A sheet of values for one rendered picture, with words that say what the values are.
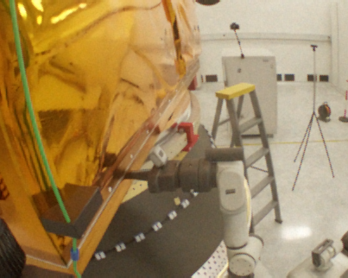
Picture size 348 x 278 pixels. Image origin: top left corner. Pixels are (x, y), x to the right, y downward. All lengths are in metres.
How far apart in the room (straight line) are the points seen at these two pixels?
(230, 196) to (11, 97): 0.52
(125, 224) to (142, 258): 0.15
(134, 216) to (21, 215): 0.59
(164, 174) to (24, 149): 0.40
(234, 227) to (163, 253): 0.38
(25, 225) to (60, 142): 0.15
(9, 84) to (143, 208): 0.73
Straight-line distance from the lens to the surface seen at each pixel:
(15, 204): 0.43
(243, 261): 0.74
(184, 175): 0.67
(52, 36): 0.38
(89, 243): 0.55
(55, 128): 0.40
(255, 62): 4.52
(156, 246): 1.01
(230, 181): 0.64
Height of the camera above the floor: 2.15
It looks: 24 degrees down
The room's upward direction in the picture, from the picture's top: 8 degrees counter-clockwise
